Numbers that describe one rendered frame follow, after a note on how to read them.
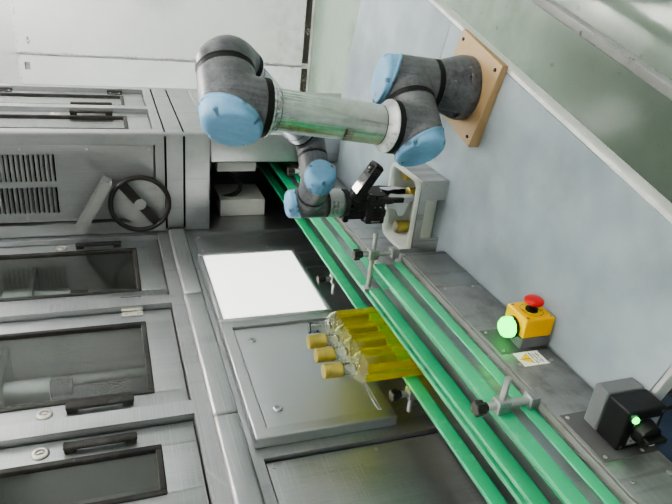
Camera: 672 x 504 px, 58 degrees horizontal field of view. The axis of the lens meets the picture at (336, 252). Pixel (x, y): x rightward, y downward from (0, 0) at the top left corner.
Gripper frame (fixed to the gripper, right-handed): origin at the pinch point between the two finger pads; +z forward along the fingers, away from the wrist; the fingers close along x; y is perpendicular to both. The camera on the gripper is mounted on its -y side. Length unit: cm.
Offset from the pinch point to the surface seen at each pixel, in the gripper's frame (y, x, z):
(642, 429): 4, 89, 0
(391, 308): 19.6, 26.3, -14.2
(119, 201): 30, -70, -75
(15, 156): 14, -73, -106
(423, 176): -7.2, 6.2, -0.4
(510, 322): 5, 57, -4
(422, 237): 9.0, 9.7, 0.7
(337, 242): 22.4, -15.9, -13.4
